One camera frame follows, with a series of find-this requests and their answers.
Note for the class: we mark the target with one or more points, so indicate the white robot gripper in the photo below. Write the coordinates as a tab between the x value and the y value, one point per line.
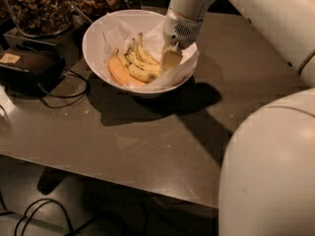
179	32

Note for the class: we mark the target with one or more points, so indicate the spotted yellow banana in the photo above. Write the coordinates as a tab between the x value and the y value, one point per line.
138	69

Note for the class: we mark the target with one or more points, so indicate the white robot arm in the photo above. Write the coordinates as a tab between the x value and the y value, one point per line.
267	177

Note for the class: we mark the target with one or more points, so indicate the yellow banana bunch at back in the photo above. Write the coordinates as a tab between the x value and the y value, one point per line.
138	55

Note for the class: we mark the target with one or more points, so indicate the orange-yellow banana at left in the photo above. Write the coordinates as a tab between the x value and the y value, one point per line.
119	73

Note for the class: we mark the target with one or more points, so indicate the white paper bowl liner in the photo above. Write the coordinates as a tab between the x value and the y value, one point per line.
138	58

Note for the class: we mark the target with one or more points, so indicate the white ceramic bowl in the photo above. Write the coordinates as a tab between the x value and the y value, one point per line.
98	46

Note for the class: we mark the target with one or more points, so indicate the glass jar of dried fruit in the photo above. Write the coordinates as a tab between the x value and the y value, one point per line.
96	0

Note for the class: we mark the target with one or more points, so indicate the dark metal jar stand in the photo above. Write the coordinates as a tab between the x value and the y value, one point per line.
67	44

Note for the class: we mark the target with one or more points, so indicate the glass jar of mixed nuts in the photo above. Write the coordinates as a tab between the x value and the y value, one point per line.
40	18

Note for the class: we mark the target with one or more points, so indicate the black box with label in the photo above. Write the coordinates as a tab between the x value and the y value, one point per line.
33	73

